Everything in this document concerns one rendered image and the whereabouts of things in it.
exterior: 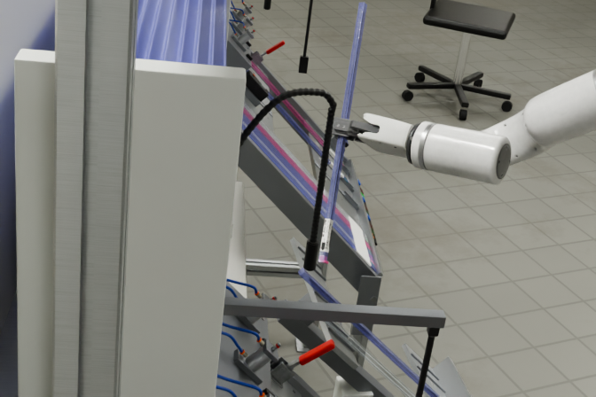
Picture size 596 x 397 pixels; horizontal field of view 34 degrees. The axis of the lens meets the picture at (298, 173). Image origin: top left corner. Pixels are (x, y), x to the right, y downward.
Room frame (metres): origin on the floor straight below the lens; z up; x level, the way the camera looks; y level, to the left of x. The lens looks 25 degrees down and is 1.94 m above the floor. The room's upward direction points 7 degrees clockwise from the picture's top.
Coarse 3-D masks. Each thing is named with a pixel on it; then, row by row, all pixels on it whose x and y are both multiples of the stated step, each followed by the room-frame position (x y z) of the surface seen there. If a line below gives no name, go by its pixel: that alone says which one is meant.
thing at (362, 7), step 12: (360, 12) 1.80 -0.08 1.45; (360, 24) 1.78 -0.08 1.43; (360, 36) 1.77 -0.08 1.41; (348, 84) 1.71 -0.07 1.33; (348, 96) 1.69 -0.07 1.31; (348, 108) 1.68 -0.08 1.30; (336, 156) 1.62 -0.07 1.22; (336, 168) 1.60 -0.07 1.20; (336, 180) 1.59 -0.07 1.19; (336, 192) 1.58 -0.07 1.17; (324, 252) 1.51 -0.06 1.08
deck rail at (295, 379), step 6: (294, 372) 1.24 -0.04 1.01; (294, 378) 1.23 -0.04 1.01; (300, 378) 1.24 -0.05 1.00; (294, 384) 1.23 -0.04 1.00; (300, 384) 1.23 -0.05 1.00; (306, 384) 1.24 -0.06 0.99; (300, 390) 1.23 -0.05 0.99; (306, 390) 1.23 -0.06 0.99; (312, 390) 1.25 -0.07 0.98; (306, 396) 1.23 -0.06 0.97; (312, 396) 1.23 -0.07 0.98; (318, 396) 1.25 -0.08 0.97
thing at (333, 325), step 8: (336, 328) 1.34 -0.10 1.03; (344, 336) 1.35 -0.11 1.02; (352, 344) 1.35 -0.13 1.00; (360, 344) 1.37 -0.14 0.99; (360, 352) 1.35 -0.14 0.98; (368, 352) 1.37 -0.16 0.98; (368, 360) 1.36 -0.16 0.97; (376, 360) 1.37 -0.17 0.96; (376, 368) 1.36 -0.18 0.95; (384, 368) 1.37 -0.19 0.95; (384, 376) 1.37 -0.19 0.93; (392, 376) 1.37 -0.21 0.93; (400, 384) 1.37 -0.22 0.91; (408, 392) 1.38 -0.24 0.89
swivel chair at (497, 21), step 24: (432, 0) 5.41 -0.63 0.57; (432, 24) 5.20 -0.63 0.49; (456, 24) 5.17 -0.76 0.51; (480, 24) 5.19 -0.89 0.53; (504, 24) 5.25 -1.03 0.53; (432, 72) 5.53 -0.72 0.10; (456, 72) 5.37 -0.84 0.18; (480, 72) 5.64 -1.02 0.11; (408, 96) 5.26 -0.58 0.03; (504, 96) 5.29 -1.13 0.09
